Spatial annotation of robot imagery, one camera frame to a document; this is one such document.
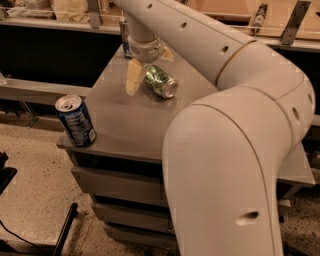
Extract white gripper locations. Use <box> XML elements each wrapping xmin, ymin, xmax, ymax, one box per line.
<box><xmin>126</xmin><ymin>36</ymin><xmax>174</xmax><ymax>96</ymax></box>

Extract green soda can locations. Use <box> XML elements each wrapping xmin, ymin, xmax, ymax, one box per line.
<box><xmin>143</xmin><ymin>65</ymin><xmax>178</xmax><ymax>99</ymax></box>

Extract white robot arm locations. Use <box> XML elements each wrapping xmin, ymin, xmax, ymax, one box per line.
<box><xmin>114</xmin><ymin>0</ymin><xmax>315</xmax><ymax>256</ymax></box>

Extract silver blue energy drink can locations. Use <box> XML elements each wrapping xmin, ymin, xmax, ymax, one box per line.
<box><xmin>119</xmin><ymin>17</ymin><xmax>132</xmax><ymax>59</ymax></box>

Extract blue soda can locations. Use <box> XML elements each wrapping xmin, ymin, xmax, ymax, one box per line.
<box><xmin>55</xmin><ymin>95</ymin><xmax>97</xmax><ymax>147</ymax></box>

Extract grey drawer cabinet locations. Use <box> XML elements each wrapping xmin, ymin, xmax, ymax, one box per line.
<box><xmin>56</xmin><ymin>43</ymin><xmax>316</xmax><ymax>256</ymax></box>

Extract grey side shelf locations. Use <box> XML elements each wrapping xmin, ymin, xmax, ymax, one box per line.
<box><xmin>0</xmin><ymin>78</ymin><xmax>90</xmax><ymax>105</ymax></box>

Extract top grey drawer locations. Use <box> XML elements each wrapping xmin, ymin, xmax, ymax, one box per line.
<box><xmin>71</xmin><ymin>166</ymin><xmax>168</xmax><ymax>207</ymax></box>

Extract grey drawer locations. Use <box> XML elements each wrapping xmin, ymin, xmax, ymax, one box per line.
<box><xmin>71</xmin><ymin>166</ymin><xmax>168</xmax><ymax>207</ymax></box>
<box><xmin>92</xmin><ymin>202</ymin><xmax>173</xmax><ymax>233</ymax></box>
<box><xmin>104</xmin><ymin>224</ymin><xmax>178</xmax><ymax>251</ymax></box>

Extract middle grey drawer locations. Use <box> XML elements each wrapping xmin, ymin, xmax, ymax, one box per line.
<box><xmin>92</xmin><ymin>202</ymin><xmax>173</xmax><ymax>233</ymax></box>

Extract black bar on floor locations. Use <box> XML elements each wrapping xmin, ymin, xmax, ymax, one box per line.
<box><xmin>52</xmin><ymin>203</ymin><xmax>78</xmax><ymax>256</ymax></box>

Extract bottom grey drawer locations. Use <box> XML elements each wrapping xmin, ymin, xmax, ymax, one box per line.
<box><xmin>104</xmin><ymin>224</ymin><xmax>178</xmax><ymax>251</ymax></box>

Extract black object at left edge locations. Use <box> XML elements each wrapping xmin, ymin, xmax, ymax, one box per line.
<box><xmin>0</xmin><ymin>152</ymin><xmax>18</xmax><ymax>195</ymax></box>

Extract grey metal rail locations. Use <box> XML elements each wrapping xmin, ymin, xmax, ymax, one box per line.
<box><xmin>0</xmin><ymin>0</ymin><xmax>320</xmax><ymax>52</ymax></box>

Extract black cable on floor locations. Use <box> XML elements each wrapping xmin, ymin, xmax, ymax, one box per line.
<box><xmin>0</xmin><ymin>219</ymin><xmax>46</xmax><ymax>251</ymax></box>

